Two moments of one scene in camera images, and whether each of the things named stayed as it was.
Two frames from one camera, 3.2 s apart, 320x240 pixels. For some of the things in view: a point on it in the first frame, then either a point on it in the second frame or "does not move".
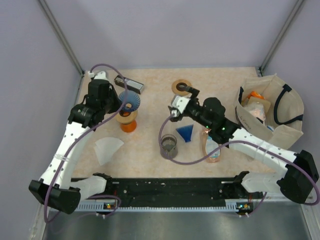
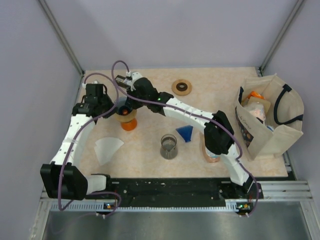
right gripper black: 194,91 → 131,104
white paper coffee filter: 105,147 does not move
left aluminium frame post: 63,37 does not move
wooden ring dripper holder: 126,119 does not move
